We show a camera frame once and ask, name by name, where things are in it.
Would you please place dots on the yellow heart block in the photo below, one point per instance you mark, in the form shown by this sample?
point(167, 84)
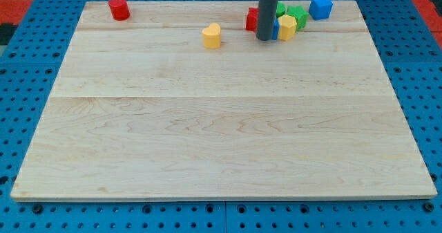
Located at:
point(211, 36)

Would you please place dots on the light wooden board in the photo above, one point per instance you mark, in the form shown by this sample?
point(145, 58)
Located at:
point(141, 111)

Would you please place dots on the red star block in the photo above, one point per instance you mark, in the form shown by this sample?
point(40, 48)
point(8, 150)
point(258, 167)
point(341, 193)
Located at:
point(251, 19)

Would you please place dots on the blue thin block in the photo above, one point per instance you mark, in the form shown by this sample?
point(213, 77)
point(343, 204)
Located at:
point(276, 27)

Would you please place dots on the yellow hexagon block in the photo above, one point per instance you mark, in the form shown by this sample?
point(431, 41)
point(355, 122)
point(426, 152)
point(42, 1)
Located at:
point(287, 27)

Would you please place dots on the green round block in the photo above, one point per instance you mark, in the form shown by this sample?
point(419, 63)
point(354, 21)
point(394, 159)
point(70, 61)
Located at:
point(280, 9)

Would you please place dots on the green star block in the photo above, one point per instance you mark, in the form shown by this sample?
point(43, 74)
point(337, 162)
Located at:
point(300, 14)

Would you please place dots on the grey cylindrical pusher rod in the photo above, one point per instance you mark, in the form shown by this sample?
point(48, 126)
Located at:
point(266, 17)

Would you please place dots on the blue cube block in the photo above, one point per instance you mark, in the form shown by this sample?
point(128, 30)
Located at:
point(320, 9)

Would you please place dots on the red cylinder block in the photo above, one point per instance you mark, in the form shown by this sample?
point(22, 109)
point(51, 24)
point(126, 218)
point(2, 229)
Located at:
point(119, 9)

